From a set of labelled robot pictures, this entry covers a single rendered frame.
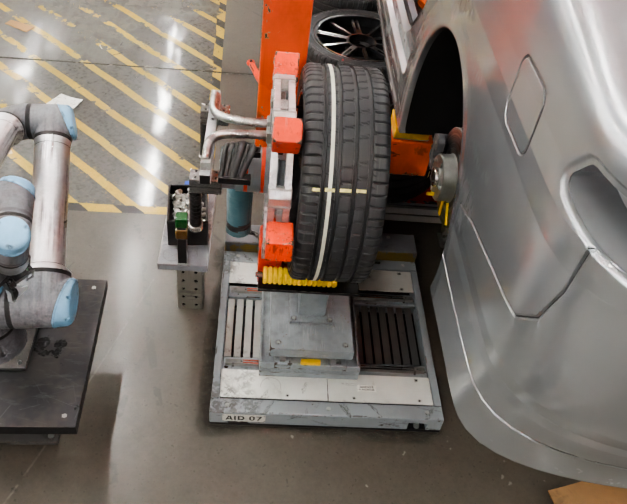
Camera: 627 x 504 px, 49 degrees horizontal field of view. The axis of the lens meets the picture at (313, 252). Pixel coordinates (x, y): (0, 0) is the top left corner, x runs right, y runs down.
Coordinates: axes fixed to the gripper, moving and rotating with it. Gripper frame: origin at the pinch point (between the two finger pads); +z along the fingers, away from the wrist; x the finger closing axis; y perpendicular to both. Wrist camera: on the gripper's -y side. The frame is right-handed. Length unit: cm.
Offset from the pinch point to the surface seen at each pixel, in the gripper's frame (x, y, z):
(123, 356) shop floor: -28, 30, 55
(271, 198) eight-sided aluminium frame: -36, 55, -52
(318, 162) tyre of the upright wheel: -39, 65, -64
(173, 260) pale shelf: -20, 51, 11
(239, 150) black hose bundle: -21, 57, -54
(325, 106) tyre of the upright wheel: -29, 77, -68
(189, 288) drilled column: -25, 65, 45
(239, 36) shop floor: 96, 249, 124
